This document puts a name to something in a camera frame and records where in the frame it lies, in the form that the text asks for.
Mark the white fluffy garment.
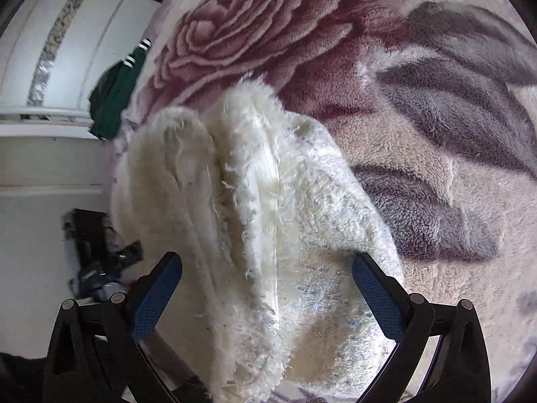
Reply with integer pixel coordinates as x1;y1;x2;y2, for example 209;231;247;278
111;80;402;402

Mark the dark clutter on floor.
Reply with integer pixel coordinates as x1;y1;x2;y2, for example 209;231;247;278
62;208;143;302

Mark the dark green striped garment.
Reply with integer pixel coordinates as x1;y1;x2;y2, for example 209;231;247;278
88;38;152;141

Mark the floral fleece blanket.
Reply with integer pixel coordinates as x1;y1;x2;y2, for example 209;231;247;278
113;0;536;402

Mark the white cabinet with patterned strip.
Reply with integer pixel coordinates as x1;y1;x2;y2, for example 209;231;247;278
1;0;159;139

